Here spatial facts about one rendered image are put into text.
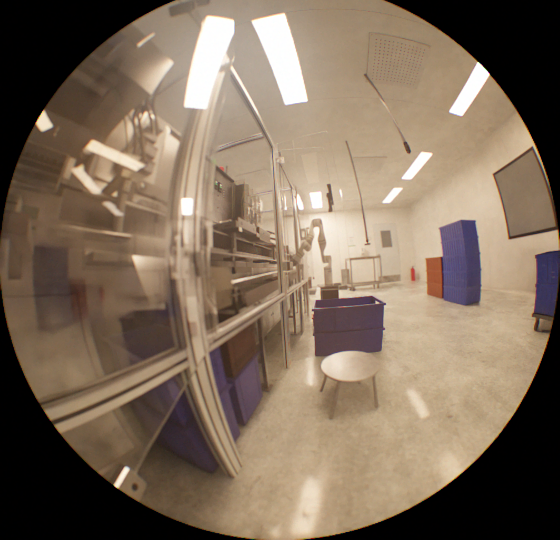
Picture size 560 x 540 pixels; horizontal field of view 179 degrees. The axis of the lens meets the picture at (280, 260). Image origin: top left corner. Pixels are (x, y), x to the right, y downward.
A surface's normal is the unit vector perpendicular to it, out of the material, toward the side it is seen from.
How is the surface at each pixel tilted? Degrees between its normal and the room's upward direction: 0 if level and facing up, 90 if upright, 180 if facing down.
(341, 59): 180
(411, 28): 180
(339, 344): 90
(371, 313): 90
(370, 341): 90
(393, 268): 90
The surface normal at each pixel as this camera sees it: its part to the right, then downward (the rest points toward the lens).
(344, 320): -0.24, -0.04
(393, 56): 0.07, 1.00
